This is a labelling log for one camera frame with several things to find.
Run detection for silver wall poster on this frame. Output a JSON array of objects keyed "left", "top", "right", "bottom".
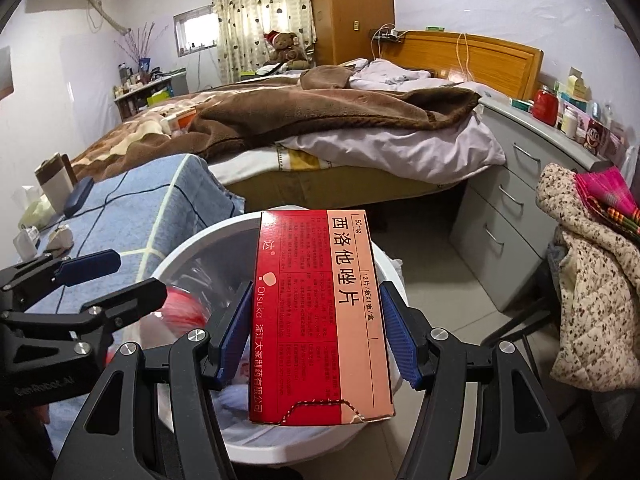
[{"left": 0, "top": 46, "right": 15, "bottom": 101}]

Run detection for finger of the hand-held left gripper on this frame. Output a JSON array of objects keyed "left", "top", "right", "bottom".
[
  {"left": 0, "top": 277, "right": 168, "bottom": 334},
  {"left": 0, "top": 248, "right": 122, "bottom": 294}
]

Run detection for small window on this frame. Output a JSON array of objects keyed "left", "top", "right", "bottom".
[{"left": 173, "top": 5, "right": 221, "bottom": 59}]

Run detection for wooden bed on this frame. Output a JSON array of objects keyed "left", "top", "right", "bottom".
[{"left": 207, "top": 30, "right": 545, "bottom": 211}]

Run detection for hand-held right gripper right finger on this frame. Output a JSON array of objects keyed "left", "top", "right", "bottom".
[{"left": 377, "top": 281, "right": 583, "bottom": 480}]

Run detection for brown fleece blanket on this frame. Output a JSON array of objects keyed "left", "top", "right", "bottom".
[{"left": 70, "top": 62, "right": 484, "bottom": 171}]

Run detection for red cartoon face box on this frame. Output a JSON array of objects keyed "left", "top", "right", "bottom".
[{"left": 582, "top": 119, "right": 626, "bottom": 159}]

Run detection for white trash bin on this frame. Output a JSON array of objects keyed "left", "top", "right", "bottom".
[{"left": 132, "top": 204, "right": 416, "bottom": 467}]

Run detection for bare decorative branches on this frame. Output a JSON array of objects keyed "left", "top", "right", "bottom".
[{"left": 114, "top": 22, "right": 169, "bottom": 69}]

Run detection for power strip with plugs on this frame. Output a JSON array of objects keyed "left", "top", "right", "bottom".
[{"left": 369, "top": 25, "right": 406, "bottom": 44}]

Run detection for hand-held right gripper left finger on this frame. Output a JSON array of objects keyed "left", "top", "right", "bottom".
[{"left": 52, "top": 280, "right": 256, "bottom": 480}]

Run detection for brown teddy bear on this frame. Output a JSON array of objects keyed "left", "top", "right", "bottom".
[{"left": 262, "top": 30, "right": 311, "bottom": 70}]

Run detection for pink plaid cloth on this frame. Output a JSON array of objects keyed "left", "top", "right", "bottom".
[{"left": 574, "top": 167, "right": 640, "bottom": 241}]

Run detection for dark blue glasses case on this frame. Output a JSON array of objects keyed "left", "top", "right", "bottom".
[{"left": 63, "top": 176, "right": 95, "bottom": 217}]

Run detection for red jar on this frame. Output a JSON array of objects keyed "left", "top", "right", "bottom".
[{"left": 531, "top": 85, "right": 560, "bottom": 128}]

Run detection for beige tumbler with brown band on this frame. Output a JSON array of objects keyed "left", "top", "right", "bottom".
[{"left": 34, "top": 152, "right": 79, "bottom": 216}]

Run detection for pale pink duvet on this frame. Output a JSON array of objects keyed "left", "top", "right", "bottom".
[{"left": 277, "top": 57, "right": 507, "bottom": 181}]

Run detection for pale green carton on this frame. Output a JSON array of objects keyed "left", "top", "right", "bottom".
[{"left": 559, "top": 67, "right": 591, "bottom": 104}]

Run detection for air conditioner pipe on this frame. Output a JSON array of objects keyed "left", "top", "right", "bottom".
[{"left": 82, "top": 0, "right": 132, "bottom": 36}]

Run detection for heart print curtain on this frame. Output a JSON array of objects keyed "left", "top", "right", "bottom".
[{"left": 210, "top": 0, "right": 319, "bottom": 84}]

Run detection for black chair frame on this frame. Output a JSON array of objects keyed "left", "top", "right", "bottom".
[{"left": 492, "top": 304, "right": 566, "bottom": 357}]

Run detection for grey drawer dresser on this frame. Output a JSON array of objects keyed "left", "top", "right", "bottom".
[{"left": 448, "top": 95, "right": 614, "bottom": 307}]

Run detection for wooden wardrobe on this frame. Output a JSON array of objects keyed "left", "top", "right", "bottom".
[{"left": 306, "top": 0, "right": 396, "bottom": 67}]

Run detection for orange and white box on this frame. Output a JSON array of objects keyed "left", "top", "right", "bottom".
[{"left": 167, "top": 107, "right": 199, "bottom": 134}]

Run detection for blue checked tablecloth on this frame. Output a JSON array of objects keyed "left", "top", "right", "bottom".
[{"left": 0, "top": 152, "right": 246, "bottom": 441}]

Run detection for red medicine box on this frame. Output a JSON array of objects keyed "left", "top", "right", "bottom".
[{"left": 248, "top": 208, "right": 396, "bottom": 427}]

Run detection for yellow patterned bed sheet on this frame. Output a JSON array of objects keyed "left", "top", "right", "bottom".
[{"left": 212, "top": 142, "right": 351, "bottom": 186}]

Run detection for cluttered shelf unit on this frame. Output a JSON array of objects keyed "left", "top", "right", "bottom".
[{"left": 112, "top": 67, "right": 189, "bottom": 121}]

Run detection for floral padded jacket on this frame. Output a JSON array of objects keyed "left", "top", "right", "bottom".
[{"left": 537, "top": 162, "right": 640, "bottom": 394}]

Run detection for green tissue pack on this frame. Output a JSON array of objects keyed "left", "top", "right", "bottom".
[{"left": 17, "top": 185, "right": 56, "bottom": 234}]

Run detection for plastic bottle with red label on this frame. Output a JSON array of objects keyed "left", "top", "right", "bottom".
[{"left": 151, "top": 284, "right": 214, "bottom": 342}]

